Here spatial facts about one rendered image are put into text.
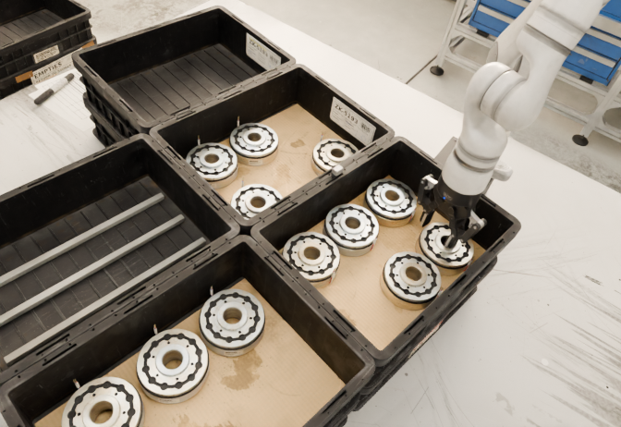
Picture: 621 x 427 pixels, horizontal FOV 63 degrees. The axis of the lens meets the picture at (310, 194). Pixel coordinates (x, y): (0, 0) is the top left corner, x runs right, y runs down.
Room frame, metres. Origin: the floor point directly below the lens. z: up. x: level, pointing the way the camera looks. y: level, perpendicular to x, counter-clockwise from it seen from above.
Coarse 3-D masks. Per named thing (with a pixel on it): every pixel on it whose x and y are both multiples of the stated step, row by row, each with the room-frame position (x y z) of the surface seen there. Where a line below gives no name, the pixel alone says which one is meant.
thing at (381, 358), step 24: (384, 144) 0.77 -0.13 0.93; (408, 144) 0.78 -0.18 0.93; (312, 192) 0.61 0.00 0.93; (504, 216) 0.63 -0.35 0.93; (264, 240) 0.49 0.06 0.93; (504, 240) 0.58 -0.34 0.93; (288, 264) 0.45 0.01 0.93; (480, 264) 0.52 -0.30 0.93; (312, 288) 0.41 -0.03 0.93; (456, 288) 0.46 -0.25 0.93; (336, 312) 0.38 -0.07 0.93; (432, 312) 0.41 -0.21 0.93; (360, 336) 0.35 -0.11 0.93; (408, 336) 0.36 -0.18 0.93; (384, 360) 0.32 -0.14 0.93
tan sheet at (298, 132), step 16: (288, 112) 0.94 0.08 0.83; (304, 112) 0.95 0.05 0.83; (272, 128) 0.87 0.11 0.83; (288, 128) 0.88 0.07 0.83; (304, 128) 0.89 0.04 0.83; (320, 128) 0.90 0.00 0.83; (224, 144) 0.79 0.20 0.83; (288, 144) 0.83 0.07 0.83; (304, 144) 0.84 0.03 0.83; (288, 160) 0.78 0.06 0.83; (304, 160) 0.79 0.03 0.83; (240, 176) 0.71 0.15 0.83; (256, 176) 0.72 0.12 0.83; (272, 176) 0.72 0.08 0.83; (288, 176) 0.73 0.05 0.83; (304, 176) 0.74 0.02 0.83; (224, 192) 0.66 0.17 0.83; (288, 192) 0.69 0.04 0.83
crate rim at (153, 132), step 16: (272, 80) 0.92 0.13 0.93; (320, 80) 0.94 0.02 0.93; (224, 96) 0.83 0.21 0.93; (192, 112) 0.76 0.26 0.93; (368, 112) 0.86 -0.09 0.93; (160, 128) 0.70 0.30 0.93; (384, 128) 0.82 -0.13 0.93; (160, 144) 0.66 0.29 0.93; (176, 160) 0.63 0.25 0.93; (352, 160) 0.71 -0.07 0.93; (192, 176) 0.60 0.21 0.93; (320, 176) 0.65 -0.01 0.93; (208, 192) 0.57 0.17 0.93; (304, 192) 0.60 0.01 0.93; (224, 208) 0.54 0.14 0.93; (272, 208) 0.56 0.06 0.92; (240, 224) 0.51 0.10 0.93
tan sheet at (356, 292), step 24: (432, 216) 0.69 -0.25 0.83; (384, 240) 0.61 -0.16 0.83; (408, 240) 0.62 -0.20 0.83; (360, 264) 0.54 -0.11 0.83; (336, 288) 0.48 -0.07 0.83; (360, 288) 0.49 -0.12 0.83; (360, 312) 0.45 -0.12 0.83; (384, 312) 0.45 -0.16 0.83; (408, 312) 0.46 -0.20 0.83; (384, 336) 0.41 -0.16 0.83
